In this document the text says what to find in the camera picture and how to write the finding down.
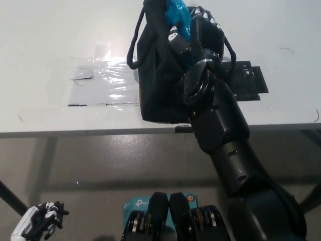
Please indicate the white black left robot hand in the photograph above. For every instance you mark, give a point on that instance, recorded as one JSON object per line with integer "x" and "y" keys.
{"x": 30, "y": 221}

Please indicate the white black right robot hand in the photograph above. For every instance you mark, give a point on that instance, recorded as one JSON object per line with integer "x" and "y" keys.
{"x": 208, "y": 37}

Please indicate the blue plate stack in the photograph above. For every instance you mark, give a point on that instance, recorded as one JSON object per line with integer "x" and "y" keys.
{"x": 180, "y": 12}

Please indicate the black table leg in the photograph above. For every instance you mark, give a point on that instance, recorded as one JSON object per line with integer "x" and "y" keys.
{"x": 10, "y": 195}
{"x": 313, "y": 198}

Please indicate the black tape marker patch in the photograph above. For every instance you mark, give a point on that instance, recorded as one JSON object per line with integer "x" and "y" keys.
{"x": 250, "y": 82}

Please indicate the black fabric handbag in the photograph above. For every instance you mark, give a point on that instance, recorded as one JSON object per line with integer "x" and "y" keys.
{"x": 155, "y": 82}

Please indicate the small black tape strip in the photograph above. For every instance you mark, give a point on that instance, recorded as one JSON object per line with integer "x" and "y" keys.
{"x": 181, "y": 129}

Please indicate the small clear tape patch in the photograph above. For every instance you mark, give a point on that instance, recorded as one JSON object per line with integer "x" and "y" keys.
{"x": 104, "y": 52}

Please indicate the clear plastic tape sheet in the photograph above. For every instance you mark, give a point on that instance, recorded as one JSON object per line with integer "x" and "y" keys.
{"x": 113, "y": 82}

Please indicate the teal tp-link box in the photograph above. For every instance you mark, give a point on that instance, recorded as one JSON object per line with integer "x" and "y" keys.
{"x": 135, "y": 204}

